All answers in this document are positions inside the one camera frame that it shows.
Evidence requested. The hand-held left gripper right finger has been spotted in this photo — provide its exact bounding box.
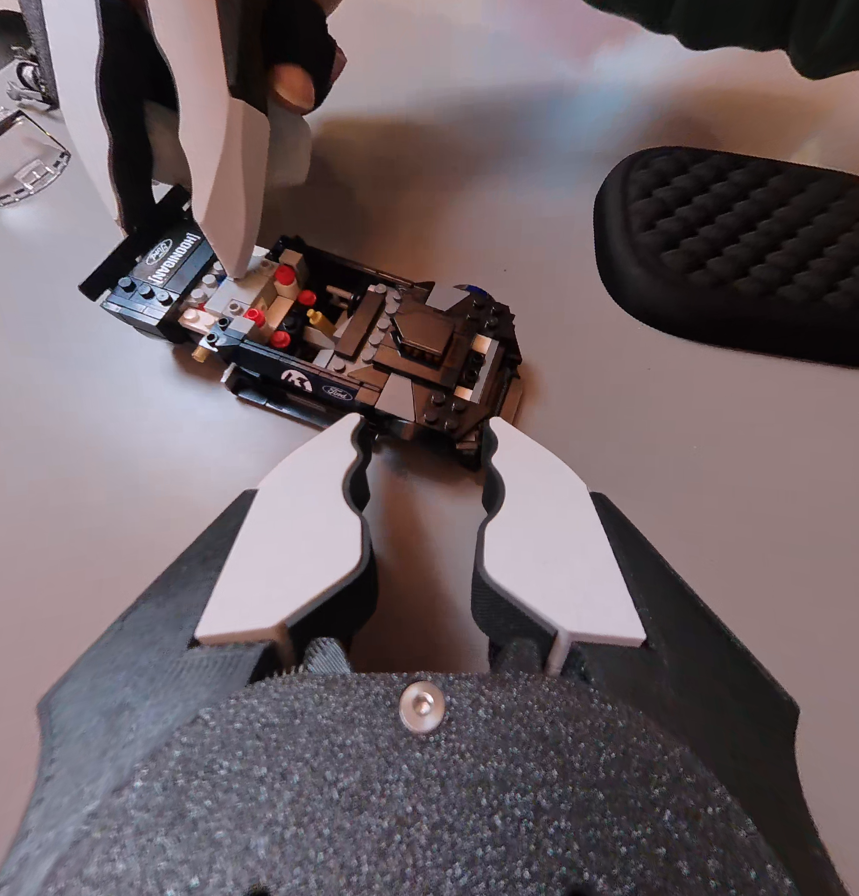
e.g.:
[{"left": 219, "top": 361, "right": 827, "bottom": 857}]
[{"left": 472, "top": 416, "right": 648, "bottom": 673}]

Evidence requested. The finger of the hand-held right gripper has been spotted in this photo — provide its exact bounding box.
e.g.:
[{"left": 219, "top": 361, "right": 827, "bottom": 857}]
[
  {"left": 41, "top": 0, "right": 162, "bottom": 236},
  {"left": 147, "top": 0, "right": 274, "bottom": 288}
]

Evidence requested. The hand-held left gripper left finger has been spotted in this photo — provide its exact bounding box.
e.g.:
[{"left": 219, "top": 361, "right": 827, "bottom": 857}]
[{"left": 195, "top": 413, "right": 379, "bottom": 662}]

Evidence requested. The lego car model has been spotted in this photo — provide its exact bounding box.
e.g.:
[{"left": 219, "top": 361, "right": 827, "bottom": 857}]
[{"left": 80, "top": 224, "right": 526, "bottom": 463}]

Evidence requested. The small black lego assembly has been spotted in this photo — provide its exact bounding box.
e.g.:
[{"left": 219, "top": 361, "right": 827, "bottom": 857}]
[{"left": 3, "top": 42, "right": 59, "bottom": 113}]

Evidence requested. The clear lego windshield piece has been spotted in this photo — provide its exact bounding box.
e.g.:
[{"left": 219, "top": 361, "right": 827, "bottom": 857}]
[{"left": 0, "top": 110, "right": 72, "bottom": 208}]

